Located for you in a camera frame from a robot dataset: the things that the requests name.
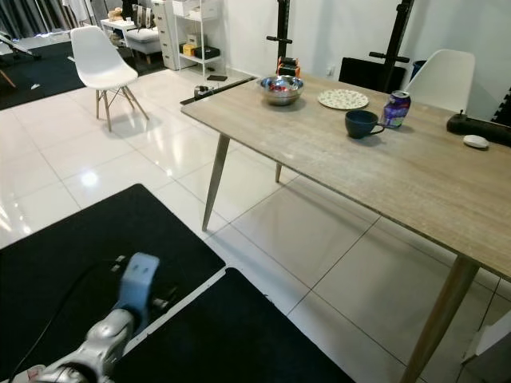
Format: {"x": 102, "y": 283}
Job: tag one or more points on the orange black device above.
{"x": 288, "y": 66}

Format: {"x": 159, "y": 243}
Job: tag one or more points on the flat black box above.
{"x": 207, "y": 53}

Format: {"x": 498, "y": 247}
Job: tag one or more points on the dark blue cup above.
{"x": 361, "y": 124}

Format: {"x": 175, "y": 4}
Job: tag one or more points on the dark blue bin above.
{"x": 419, "y": 70}

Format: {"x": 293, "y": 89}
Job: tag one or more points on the white cushioned stool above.
{"x": 144, "y": 38}

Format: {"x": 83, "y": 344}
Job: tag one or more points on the dark area rug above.
{"x": 48, "y": 80}

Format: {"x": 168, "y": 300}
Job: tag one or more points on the white drawer cabinet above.
{"x": 168, "y": 32}

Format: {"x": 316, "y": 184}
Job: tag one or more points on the grey curtain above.
{"x": 40, "y": 14}

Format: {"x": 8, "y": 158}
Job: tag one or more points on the black squat rack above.
{"x": 283, "y": 36}

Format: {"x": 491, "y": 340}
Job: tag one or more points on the light wooden dining table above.
{"x": 367, "y": 159}

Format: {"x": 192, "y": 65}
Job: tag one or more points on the black floor mat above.
{"x": 231, "y": 343}
{"x": 64, "y": 263}

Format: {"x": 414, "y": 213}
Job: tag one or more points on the steel bowl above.
{"x": 281, "y": 96}

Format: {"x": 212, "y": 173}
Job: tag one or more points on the black rectangular board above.
{"x": 371, "y": 74}

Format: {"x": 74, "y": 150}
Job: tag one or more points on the white shelf unit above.
{"x": 202, "y": 28}

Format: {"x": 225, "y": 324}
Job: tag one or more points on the patterned round plate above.
{"x": 342, "y": 99}

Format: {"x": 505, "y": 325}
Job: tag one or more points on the small yellow box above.
{"x": 189, "y": 49}

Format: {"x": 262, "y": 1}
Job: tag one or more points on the purple soda can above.
{"x": 396, "y": 110}

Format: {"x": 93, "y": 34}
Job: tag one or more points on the white plastic chair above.
{"x": 443, "y": 80}
{"x": 96, "y": 60}

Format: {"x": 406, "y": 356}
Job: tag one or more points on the red food pieces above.
{"x": 281, "y": 84}

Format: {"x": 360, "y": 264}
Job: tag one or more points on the white computer mouse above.
{"x": 476, "y": 141}

